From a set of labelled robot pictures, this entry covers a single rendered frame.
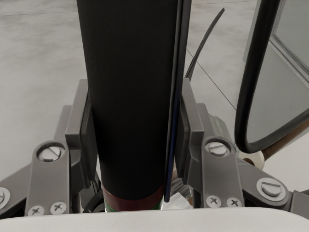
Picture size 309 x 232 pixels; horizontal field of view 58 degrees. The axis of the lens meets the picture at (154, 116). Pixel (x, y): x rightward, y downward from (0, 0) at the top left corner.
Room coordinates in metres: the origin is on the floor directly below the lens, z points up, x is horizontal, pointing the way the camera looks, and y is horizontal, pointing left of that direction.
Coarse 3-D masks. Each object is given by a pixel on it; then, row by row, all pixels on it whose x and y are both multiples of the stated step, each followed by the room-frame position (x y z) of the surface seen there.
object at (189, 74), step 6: (222, 12) 0.40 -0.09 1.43; (216, 18) 0.40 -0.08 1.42; (210, 30) 0.38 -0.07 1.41; (204, 36) 0.43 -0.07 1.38; (204, 42) 0.37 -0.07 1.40; (198, 48) 0.40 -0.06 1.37; (198, 54) 0.36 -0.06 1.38; (192, 60) 0.39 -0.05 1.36; (192, 66) 0.35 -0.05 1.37; (192, 72) 0.41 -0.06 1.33
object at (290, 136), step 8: (296, 128) 0.23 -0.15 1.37; (304, 128) 0.23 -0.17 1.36; (288, 136) 0.22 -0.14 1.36; (296, 136) 0.22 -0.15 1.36; (272, 144) 0.20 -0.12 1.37; (280, 144) 0.21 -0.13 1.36; (264, 152) 0.19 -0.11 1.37; (272, 152) 0.20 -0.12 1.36; (248, 160) 0.18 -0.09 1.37; (264, 160) 0.19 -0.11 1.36; (192, 200) 0.13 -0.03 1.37
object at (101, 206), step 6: (102, 192) 0.23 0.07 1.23; (96, 198) 0.23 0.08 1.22; (102, 198) 0.23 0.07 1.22; (90, 204) 0.23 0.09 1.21; (96, 204) 0.23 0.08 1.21; (102, 204) 0.22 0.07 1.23; (84, 210) 0.22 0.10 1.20; (90, 210) 0.22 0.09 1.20; (96, 210) 0.21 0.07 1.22; (102, 210) 0.21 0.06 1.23
